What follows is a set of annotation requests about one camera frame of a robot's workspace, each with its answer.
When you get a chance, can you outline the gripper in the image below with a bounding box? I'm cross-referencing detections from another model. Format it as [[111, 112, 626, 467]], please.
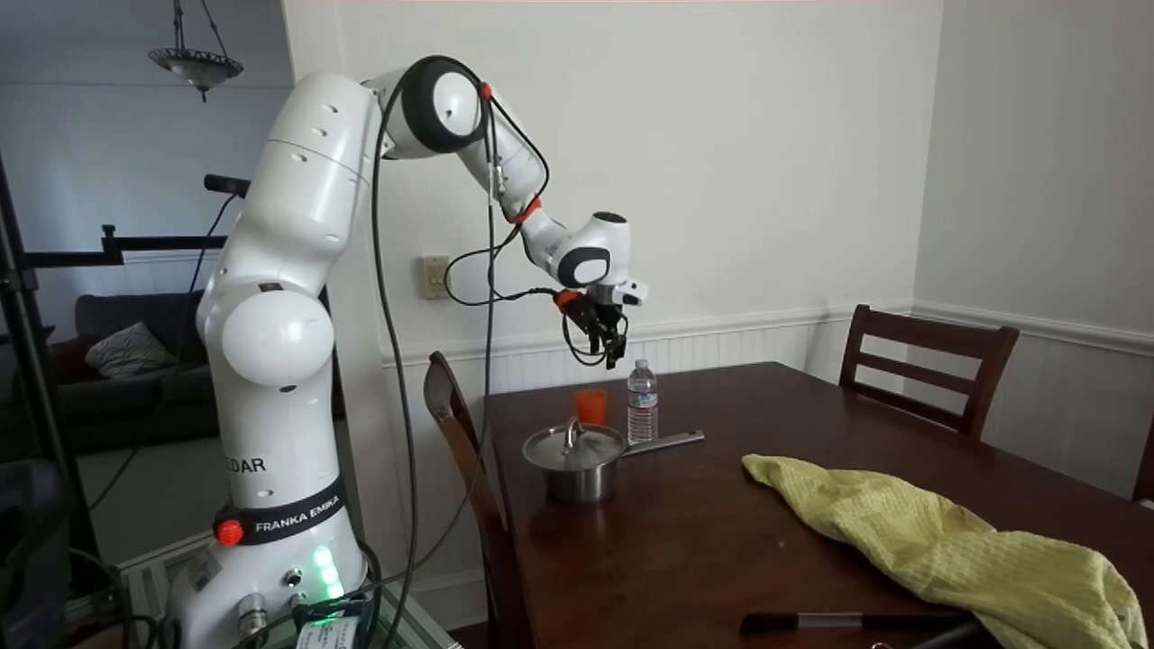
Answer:
[[566, 294, 629, 371]]

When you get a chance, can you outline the clear plastic water bottle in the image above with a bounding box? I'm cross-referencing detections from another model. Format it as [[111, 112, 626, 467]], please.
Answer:
[[627, 359, 660, 445]]

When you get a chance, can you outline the steel saucepan lid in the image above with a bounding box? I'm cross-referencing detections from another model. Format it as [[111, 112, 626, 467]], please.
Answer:
[[522, 417, 627, 472]]

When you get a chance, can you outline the steel saucepan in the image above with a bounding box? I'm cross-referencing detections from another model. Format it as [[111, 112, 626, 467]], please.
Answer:
[[522, 417, 707, 505]]

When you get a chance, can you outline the dark wooden chair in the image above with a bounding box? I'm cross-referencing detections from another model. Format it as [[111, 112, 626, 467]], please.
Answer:
[[838, 304, 1021, 443], [423, 351, 517, 649]]

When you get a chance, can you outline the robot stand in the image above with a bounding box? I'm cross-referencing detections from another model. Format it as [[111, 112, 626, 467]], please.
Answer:
[[115, 532, 463, 649]]

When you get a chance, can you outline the yellow-green cloth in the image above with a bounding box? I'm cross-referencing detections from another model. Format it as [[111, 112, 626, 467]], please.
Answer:
[[741, 453, 1151, 649]]

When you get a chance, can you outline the dark sofa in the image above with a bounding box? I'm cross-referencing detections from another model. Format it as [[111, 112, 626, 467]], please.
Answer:
[[47, 290, 224, 453]]

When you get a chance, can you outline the patterned grey pillow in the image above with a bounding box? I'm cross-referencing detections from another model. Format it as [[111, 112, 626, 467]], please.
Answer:
[[85, 321, 178, 380]]

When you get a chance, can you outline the hanging ceiling lamp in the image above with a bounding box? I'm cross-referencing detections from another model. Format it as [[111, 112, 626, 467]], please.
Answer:
[[147, 0, 245, 103]]

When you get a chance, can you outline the wall switch plate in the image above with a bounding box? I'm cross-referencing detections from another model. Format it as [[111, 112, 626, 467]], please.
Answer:
[[419, 255, 452, 301]]

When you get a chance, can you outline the camera on mount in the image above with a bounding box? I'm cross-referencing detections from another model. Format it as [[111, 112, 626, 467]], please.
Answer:
[[0, 151, 252, 596]]

